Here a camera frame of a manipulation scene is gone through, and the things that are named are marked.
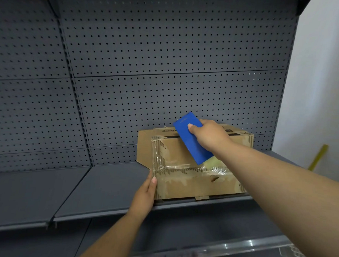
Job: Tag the grey shelf with clear rail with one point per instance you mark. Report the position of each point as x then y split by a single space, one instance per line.
196 228

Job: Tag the brown cardboard box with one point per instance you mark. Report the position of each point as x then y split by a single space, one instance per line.
173 185

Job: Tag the person's right forearm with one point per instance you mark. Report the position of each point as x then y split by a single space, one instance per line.
289 192

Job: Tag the grey pegboard back panel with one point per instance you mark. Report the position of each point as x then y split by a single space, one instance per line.
28 113
175 49

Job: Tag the person's right hand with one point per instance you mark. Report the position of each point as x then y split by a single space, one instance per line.
213 137

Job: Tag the person's left forearm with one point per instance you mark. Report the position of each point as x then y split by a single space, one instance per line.
112 241

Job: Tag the grey metal shelf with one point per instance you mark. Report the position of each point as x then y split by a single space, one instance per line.
25 197
106 188
302 4

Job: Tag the person's left hand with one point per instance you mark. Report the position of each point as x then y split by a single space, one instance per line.
143 198

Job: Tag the yellow stick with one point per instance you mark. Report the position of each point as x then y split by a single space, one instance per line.
318 157

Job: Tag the blue tape dispenser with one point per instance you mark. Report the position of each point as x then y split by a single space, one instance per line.
191 144

